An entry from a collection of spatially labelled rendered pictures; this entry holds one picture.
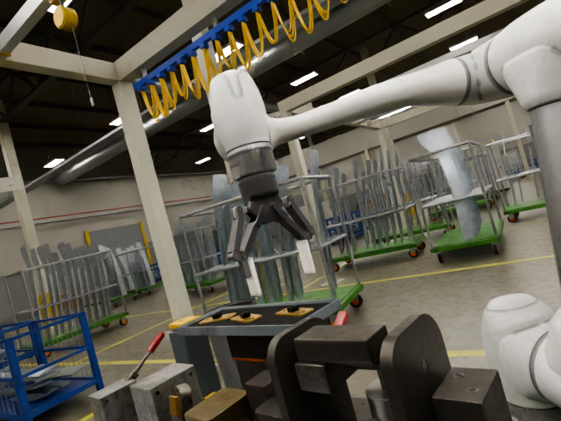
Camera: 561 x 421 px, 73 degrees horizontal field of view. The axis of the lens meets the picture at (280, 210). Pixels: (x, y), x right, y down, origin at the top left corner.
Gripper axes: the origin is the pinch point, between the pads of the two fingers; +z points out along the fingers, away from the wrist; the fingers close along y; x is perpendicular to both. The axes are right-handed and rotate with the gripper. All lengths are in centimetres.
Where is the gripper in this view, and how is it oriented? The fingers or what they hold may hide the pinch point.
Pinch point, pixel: (283, 278)
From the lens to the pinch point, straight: 74.9
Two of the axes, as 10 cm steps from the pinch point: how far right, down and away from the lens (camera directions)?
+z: 2.6, 9.6, -0.3
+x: 5.8, -1.8, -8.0
